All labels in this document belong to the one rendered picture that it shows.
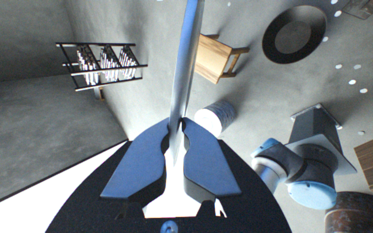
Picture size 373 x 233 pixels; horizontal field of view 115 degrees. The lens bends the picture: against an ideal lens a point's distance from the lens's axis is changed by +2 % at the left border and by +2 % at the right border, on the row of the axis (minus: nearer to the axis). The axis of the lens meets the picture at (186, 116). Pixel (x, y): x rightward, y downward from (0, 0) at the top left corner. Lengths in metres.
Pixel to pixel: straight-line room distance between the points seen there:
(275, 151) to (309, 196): 0.16
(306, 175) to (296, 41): 0.80
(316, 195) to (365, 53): 0.78
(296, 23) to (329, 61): 0.29
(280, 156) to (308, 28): 0.80
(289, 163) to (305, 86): 0.67
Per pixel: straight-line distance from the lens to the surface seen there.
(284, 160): 0.56
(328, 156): 0.74
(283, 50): 1.12
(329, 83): 1.13
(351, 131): 1.24
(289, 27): 1.13
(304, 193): 0.61
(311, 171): 0.61
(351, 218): 1.32
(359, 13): 1.10
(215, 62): 0.91
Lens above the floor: 1.11
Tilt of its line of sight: 40 degrees down
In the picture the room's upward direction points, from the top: 117 degrees counter-clockwise
